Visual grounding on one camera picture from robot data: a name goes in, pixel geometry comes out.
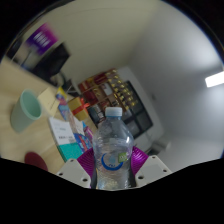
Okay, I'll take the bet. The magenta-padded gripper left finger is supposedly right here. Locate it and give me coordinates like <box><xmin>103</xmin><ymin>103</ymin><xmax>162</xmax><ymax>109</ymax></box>
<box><xmin>55</xmin><ymin>147</ymin><xmax>98</xmax><ymax>190</ymax></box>

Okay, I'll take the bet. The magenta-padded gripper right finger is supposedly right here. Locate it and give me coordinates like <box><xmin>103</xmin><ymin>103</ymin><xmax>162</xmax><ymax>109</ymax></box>
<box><xmin>130</xmin><ymin>145</ymin><xmax>174</xmax><ymax>189</ymax></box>

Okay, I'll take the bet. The clear plastic water bottle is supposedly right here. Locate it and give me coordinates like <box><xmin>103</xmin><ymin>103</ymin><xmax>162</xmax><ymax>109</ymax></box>
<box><xmin>92</xmin><ymin>106</ymin><xmax>135</xmax><ymax>191</ymax></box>

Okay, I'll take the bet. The teal book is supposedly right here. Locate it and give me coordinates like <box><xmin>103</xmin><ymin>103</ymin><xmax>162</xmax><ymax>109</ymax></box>
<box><xmin>58</xmin><ymin>141</ymin><xmax>84</xmax><ymax>163</ymax></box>

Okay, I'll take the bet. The white printed booklet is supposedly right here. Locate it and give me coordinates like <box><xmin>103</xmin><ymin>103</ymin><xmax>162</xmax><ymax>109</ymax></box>
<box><xmin>48</xmin><ymin>116</ymin><xmax>76</xmax><ymax>148</ymax></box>

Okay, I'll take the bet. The dark glass double door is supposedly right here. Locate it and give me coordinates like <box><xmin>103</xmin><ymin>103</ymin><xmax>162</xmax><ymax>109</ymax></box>
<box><xmin>114</xmin><ymin>79</ymin><xmax>154</xmax><ymax>139</ymax></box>

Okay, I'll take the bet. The flat round red coaster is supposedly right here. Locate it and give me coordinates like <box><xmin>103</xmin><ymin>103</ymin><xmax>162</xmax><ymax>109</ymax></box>
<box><xmin>24</xmin><ymin>151</ymin><xmax>49</xmax><ymax>172</ymax></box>

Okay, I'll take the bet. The yellow gift box red ribbon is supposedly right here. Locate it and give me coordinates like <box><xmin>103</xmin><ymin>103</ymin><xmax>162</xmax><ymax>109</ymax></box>
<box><xmin>67</xmin><ymin>96</ymin><xmax>91</xmax><ymax>122</ymax></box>

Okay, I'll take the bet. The blue and red book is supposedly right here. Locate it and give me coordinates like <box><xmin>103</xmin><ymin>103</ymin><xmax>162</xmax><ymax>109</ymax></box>
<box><xmin>54</xmin><ymin>87</ymin><xmax>73</xmax><ymax>121</ymax></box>

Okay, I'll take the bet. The yellow paper envelope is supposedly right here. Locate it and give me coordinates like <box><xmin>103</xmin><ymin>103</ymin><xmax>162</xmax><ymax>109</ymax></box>
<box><xmin>37</xmin><ymin>87</ymin><xmax>62</xmax><ymax>118</ymax></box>

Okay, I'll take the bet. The wooden shelf unit with trophies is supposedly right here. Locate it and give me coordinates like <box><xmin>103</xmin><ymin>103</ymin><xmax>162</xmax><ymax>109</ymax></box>
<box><xmin>77</xmin><ymin>68</ymin><xmax>139</xmax><ymax>126</ymax></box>

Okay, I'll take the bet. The pale green cup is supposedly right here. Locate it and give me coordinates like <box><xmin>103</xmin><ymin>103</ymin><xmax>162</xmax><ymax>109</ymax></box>
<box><xmin>9</xmin><ymin>88</ymin><xmax>44</xmax><ymax>134</ymax></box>

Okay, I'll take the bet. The black office chair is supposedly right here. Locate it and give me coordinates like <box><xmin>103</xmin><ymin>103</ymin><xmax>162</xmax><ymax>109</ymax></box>
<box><xmin>31</xmin><ymin>41</ymin><xmax>73</xmax><ymax>88</ymax></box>

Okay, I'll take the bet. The long ceiling light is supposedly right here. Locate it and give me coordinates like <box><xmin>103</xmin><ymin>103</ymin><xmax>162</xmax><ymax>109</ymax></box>
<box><xmin>204</xmin><ymin>70</ymin><xmax>224</xmax><ymax>89</ymax></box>

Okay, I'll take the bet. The purple sign board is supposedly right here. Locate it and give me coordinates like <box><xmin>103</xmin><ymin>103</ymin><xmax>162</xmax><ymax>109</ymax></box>
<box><xmin>25</xmin><ymin>22</ymin><xmax>59</xmax><ymax>56</ymax></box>

